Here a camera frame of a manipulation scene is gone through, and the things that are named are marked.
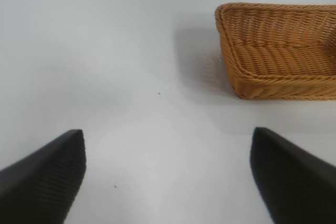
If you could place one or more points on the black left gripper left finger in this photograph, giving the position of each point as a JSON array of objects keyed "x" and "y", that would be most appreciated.
[{"x": 42, "y": 187}]

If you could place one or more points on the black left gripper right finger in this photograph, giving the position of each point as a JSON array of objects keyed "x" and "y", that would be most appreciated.
[{"x": 296, "y": 184}]

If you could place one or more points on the woven wicker basket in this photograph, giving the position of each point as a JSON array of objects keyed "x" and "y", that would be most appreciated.
[{"x": 278, "y": 58}]

